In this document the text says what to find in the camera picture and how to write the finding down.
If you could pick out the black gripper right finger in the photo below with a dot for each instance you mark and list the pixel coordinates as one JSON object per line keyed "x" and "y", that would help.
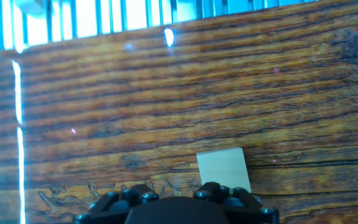
{"x": 216, "y": 191}

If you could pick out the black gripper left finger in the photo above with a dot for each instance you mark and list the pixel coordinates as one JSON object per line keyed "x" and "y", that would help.
{"x": 135, "y": 194}

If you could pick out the light wooden block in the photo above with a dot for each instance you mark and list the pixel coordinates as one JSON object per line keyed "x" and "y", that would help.
{"x": 222, "y": 166}

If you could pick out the wood grain board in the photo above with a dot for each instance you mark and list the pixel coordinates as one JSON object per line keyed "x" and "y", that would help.
{"x": 166, "y": 109}

